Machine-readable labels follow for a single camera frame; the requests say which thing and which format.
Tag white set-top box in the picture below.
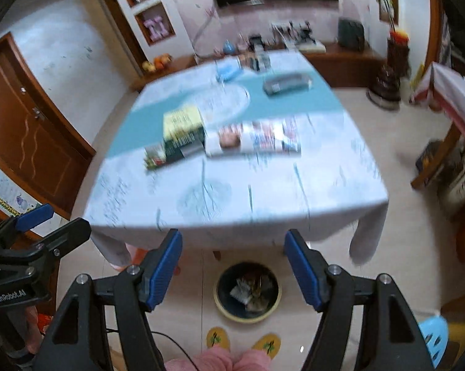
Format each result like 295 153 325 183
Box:
295 40 326 54

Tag fruit bowl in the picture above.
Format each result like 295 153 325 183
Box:
142 54 173 74

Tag blue round ornament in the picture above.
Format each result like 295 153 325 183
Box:
222 39 236 55

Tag wooden tv sideboard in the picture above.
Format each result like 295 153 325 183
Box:
129 43 385 92

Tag pink dumbbells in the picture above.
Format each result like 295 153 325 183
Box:
144 16 169 43

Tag green beige drink carton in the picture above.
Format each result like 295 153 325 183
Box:
238 52 271 72

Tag right yellow slipper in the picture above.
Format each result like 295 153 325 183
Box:
252 333 281 359

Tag white magazine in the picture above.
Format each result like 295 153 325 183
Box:
205 117 301 157

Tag yellow slipper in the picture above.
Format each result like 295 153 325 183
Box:
206 326 230 351
252 333 281 359

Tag brown wooden door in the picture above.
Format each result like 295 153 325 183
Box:
0 34 96 219

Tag round trash bin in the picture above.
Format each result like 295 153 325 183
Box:
213 261 282 324

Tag leaf pattern tablecloth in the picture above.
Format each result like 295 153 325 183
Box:
83 51 389 267

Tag blue face mask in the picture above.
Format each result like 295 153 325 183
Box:
216 65 243 83

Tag blue plastic stool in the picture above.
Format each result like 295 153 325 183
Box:
419 316 449 369

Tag dark green toaster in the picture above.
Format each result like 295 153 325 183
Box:
337 18 366 52

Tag dark ceramic jar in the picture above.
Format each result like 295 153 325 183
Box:
367 64 401 111

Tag silver medicine box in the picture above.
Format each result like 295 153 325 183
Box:
263 73 312 96

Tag left yellow slipper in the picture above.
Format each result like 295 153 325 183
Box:
206 326 230 351

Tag pale yellow box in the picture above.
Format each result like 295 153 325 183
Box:
144 105 206 171

